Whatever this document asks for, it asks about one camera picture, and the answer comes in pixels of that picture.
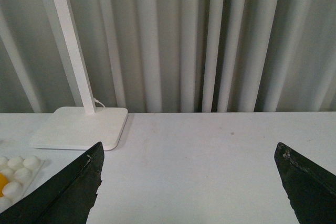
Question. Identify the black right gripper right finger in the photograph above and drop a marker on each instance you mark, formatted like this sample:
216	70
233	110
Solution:
310	188

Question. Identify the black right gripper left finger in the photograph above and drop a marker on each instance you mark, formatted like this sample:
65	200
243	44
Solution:
67	197

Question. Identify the yellow toy building block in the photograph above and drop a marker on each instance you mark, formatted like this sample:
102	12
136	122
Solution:
3	183

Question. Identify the white desk lamp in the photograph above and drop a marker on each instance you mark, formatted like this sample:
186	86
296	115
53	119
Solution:
78	128

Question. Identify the white pleated curtain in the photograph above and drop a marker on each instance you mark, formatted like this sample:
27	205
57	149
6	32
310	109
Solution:
171	55

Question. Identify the white studded base plate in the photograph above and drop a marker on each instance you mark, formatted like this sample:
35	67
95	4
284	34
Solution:
20	173

